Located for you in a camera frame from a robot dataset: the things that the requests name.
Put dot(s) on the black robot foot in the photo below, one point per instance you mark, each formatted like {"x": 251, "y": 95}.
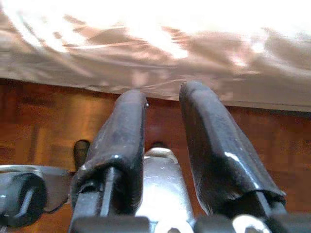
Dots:
{"x": 158, "y": 144}
{"x": 81, "y": 150}

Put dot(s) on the black robot left foot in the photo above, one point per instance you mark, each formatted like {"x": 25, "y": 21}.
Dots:
{"x": 81, "y": 150}

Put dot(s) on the grey floral bedsheet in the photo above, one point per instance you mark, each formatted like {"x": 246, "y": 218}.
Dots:
{"x": 145, "y": 48}

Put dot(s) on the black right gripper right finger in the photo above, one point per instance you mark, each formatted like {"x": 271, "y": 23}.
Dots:
{"x": 218, "y": 145}

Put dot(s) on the black robot right foot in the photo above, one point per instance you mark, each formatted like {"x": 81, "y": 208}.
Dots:
{"x": 158, "y": 144}

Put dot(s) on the silver robot right leg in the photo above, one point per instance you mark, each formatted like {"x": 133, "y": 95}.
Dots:
{"x": 165, "y": 189}

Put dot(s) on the silver robot leg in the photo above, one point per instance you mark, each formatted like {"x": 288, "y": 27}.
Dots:
{"x": 56, "y": 187}
{"x": 165, "y": 189}

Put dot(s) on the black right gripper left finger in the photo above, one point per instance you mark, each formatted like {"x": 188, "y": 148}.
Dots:
{"x": 119, "y": 136}

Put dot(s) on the silver robot left leg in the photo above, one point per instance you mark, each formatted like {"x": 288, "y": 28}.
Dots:
{"x": 56, "y": 187}

